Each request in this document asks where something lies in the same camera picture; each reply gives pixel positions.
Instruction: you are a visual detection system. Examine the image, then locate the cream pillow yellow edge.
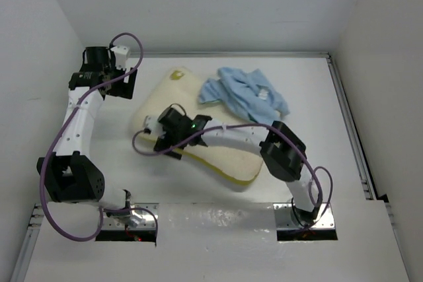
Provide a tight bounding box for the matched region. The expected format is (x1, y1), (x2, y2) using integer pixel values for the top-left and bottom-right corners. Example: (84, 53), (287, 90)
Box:
(130, 67), (267, 187)

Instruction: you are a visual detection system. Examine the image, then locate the light blue pillowcase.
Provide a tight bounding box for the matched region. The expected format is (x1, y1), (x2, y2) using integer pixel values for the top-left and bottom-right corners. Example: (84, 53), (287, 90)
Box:
(198, 67), (290, 125)

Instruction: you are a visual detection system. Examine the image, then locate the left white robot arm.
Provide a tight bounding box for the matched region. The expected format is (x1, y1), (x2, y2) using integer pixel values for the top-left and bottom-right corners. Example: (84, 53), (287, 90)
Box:
(45, 45), (136, 209)

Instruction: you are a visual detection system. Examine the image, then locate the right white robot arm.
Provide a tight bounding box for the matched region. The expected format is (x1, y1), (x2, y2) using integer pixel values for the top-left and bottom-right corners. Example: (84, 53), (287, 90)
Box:
(145, 106), (325, 228)

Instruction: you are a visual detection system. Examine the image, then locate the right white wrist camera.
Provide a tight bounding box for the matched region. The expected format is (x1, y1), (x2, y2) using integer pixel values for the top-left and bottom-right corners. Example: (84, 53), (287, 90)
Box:
(143, 115), (165, 136)

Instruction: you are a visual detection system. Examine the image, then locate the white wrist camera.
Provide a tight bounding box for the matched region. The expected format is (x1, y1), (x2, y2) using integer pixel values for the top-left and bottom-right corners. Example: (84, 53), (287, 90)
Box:
(110, 46), (130, 69)
(143, 115), (165, 136)

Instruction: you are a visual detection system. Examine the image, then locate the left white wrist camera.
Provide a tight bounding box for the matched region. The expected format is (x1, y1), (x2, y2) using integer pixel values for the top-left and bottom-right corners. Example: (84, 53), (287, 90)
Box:
(110, 46), (130, 69)

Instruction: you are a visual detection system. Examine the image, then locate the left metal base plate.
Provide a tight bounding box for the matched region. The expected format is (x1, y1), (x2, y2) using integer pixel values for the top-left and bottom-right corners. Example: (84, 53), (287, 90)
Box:
(102, 203), (159, 231)

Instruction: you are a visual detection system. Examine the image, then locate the metal base plate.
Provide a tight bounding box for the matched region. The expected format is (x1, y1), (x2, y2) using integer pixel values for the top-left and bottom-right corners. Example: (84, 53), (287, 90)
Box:
(102, 203), (159, 231)
(273, 202), (336, 230)

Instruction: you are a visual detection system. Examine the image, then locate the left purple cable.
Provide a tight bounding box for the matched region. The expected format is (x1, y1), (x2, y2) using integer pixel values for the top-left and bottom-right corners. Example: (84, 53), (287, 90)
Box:
(38, 32), (159, 242)

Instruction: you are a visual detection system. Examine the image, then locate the purple cable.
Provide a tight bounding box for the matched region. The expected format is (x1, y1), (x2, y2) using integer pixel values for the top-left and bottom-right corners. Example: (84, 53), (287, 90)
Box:
(132, 123), (334, 230)
(38, 32), (159, 242)

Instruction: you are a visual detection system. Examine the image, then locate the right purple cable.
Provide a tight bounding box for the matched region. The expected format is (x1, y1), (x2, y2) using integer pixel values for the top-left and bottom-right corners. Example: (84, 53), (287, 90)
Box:
(132, 123), (334, 230)

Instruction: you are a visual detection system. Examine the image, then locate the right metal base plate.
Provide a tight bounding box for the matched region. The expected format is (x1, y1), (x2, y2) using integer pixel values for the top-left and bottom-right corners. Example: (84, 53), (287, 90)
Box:
(273, 202), (336, 230)

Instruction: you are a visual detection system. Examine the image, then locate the aluminium table frame rail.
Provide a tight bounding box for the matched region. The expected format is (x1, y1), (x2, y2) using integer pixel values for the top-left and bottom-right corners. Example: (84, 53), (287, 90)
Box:
(24, 51), (394, 230)

